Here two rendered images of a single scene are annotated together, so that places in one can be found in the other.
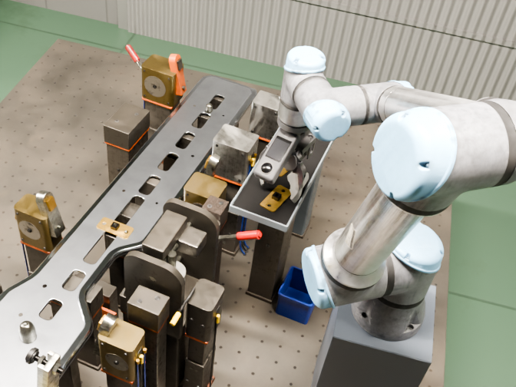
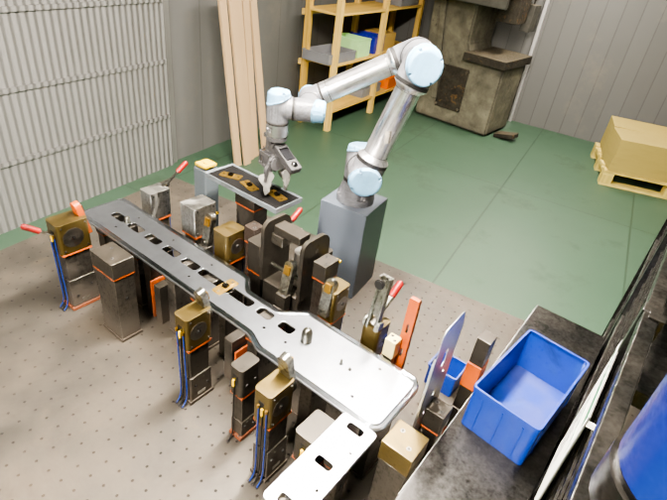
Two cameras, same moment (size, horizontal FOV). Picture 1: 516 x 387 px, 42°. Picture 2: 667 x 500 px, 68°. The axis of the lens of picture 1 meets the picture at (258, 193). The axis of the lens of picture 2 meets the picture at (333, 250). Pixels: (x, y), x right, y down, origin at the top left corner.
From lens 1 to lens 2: 1.47 m
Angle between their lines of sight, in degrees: 56
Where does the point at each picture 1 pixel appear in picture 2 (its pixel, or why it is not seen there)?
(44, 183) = (55, 379)
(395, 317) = not seen: hidden behind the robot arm
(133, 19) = not seen: outside the picture
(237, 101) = (128, 208)
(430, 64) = (44, 185)
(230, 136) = (195, 203)
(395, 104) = (335, 85)
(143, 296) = (324, 261)
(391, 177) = (427, 76)
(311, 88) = (302, 101)
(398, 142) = (426, 60)
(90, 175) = (71, 346)
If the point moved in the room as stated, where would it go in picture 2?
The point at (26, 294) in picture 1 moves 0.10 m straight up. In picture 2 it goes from (267, 336) to (269, 310)
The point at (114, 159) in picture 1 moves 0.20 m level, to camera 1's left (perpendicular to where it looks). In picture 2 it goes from (122, 291) to (74, 326)
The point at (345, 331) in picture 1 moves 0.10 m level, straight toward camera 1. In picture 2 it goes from (363, 212) to (386, 222)
